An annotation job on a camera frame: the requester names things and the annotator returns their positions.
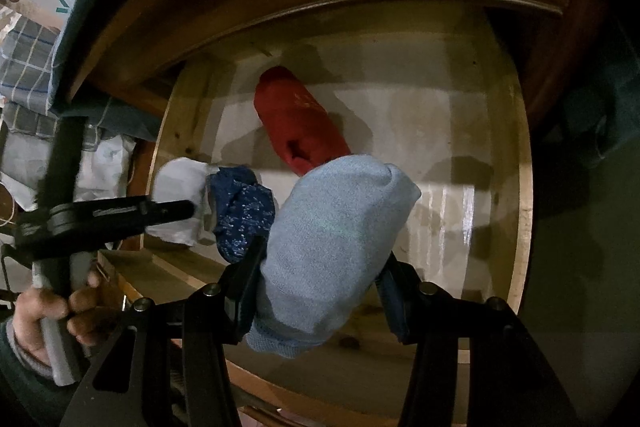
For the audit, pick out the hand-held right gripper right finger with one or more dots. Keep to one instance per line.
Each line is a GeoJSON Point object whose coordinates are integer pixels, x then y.
{"type": "Point", "coordinates": [395, 307]}

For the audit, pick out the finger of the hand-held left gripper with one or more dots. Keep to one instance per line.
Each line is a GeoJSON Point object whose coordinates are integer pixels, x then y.
{"type": "Point", "coordinates": [150, 213]}

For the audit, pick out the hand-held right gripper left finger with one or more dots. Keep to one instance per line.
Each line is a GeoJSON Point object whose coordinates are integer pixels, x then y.
{"type": "Point", "coordinates": [240, 302]}

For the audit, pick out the white cloth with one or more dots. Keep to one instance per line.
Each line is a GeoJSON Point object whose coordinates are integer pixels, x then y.
{"type": "Point", "coordinates": [180, 179]}

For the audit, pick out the dark blue patterned cloth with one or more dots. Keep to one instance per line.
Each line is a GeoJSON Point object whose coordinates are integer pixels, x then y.
{"type": "Point", "coordinates": [240, 212]}

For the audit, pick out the light blue knit garment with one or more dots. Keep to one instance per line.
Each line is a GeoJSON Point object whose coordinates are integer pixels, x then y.
{"type": "Point", "coordinates": [330, 232]}

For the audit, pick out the wooden drawer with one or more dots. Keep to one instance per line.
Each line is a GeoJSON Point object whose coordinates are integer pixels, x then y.
{"type": "Point", "coordinates": [520, 217]}

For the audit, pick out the person's left forearm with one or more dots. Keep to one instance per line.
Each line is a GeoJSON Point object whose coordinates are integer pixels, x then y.
{"type": "Point", "coordinates": [25, 397]}

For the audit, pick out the white drawer liner paper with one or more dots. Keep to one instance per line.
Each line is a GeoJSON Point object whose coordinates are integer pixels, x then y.
{"type": "Point", "coordinates": [425, 117]}

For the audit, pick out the person's left hand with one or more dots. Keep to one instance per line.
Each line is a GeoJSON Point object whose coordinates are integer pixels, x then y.
{"type": "Point", "coordinates": [35, 312]}

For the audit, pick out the white bedding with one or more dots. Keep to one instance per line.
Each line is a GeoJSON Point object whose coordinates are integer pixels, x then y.
{"type": "Point", "coordinates": [107, 162]}

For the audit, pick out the grey plaid bedding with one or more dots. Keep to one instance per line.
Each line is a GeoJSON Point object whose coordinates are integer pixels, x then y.
{"type": "Point", "coordinates": [25, 57]}

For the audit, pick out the red cloth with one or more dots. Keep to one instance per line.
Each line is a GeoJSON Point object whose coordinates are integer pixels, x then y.
{"type": "Point", "coordinates": [295, 117]}

